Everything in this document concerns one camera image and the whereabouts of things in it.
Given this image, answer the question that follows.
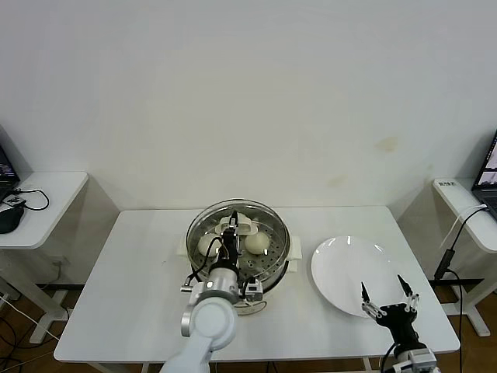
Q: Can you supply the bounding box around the white side desk black crossbar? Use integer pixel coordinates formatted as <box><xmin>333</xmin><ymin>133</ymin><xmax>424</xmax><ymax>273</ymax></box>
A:
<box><xmin>429</xmin><ymin>177</ymin><xmax>497</xmax><ymax>338</ymax></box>

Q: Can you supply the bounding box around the round glass pot lid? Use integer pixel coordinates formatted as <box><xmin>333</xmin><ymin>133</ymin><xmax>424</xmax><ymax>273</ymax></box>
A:
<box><xmin>185</xmin><ymin>198</ymin><xmax>290</xmax><ymax>281</ymax></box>

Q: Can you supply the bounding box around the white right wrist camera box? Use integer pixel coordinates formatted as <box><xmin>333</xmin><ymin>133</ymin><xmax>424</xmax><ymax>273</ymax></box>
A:
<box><xmin>402</xmin><ymin>347</ymin><xmax>434</xmax><ymax>370</ymax></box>

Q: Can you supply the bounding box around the white steamed baozi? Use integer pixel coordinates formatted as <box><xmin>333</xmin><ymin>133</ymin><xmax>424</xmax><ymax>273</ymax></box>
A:
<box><xmin>245</xmin><ymin>232</ymin><xmax>271</xmax><ymax>256</ymax></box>
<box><xmin>197</xmin><ymin>234</ymin><xmax>221</xmax><ymax>258</ymax></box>

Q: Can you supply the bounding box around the round white plate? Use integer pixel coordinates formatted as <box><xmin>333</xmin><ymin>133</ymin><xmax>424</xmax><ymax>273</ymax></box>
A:
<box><xmin>310</xmin><ymin>235</ymin><xmax>405</xmax><ymax>319</ymax></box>

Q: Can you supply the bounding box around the black computer mouse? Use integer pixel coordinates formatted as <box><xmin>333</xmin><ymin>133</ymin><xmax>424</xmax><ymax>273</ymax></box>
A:
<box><xmin>0</xmin><ymin>207</ymin><xmax>26</xmax><ymax>235</ymax></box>

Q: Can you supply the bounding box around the thin black looped cable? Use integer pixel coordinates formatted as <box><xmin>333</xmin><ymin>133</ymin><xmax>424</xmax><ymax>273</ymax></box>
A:
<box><xmin>13</xmin><ymin>187</ymin><xmax>51</xmax><ymax>211</ymax></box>

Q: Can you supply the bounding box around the stainless steel steamer basket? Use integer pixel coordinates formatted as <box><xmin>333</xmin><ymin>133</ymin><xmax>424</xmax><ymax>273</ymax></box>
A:
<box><xmin>177</xmin><ymin>200</ymin><xmax>304</xmax><ymax>291</ymax></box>

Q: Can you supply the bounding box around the white rounded side desk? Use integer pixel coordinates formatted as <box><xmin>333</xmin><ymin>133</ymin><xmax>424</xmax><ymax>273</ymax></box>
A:
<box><xmin>0</xmin><ymin>170</ymin><xmax>90</xmax><ymax>345</ymax></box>

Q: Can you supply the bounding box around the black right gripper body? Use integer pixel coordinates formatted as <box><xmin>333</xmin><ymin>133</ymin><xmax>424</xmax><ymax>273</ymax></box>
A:
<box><xmin>374</xmin><ymin>302</ymin><xmax>423</xmax><ymax>340</ymax></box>

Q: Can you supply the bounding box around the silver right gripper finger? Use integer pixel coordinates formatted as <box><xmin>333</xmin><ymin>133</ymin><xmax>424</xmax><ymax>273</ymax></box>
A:
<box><xmin>396</xmin><ymin>274</ymin><xmax>422</xmax><ymax>314</ymax></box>
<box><xmin>360</xmin><ymin>281</ymin><xmax>384</xmax><ymax>321</ymax></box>

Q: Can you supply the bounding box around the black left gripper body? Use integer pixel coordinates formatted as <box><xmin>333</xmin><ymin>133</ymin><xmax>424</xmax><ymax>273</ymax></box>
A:
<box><xmin>216</xmin><ymin>241</ymin><xmax>241</xmax><ymax>270</ymax></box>

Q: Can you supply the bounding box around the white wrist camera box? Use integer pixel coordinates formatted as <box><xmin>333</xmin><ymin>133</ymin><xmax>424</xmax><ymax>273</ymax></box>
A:
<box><xmin>243</xmin><ymin>277</ymin><xmax>264</xmax><ymax>301</ymax></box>
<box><xmin>402</xmin><ymin>347</ymin><xmax>434</xmax><ymax>370</ymax></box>

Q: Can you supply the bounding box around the black power adapter with cable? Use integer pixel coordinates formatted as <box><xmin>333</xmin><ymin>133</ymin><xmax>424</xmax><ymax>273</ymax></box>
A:
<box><xmin>433</xmin><ymin>204</ymin><xmax>488</xmax><ymax>353</ymax></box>

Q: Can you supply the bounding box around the white floor cable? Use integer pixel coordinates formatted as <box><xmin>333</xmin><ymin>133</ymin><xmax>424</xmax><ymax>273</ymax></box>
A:
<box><xmin>0</xmin><ymin>293</ymin><xmax>61</xmax><ymax>343</ymax></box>

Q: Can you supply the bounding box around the black laptop with pink screen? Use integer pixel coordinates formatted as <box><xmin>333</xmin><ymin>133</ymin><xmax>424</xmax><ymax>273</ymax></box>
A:
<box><xmin>0</xmin><ymin>124</ymin><xmax>22</xmax><ymax>199</ymax></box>

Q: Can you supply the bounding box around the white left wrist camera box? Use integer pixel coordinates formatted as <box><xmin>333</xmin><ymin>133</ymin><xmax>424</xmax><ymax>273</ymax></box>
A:
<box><xmin>243</xmin><ymin>277</ymin><xmax>264</xmax><ymax>301</ymax></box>

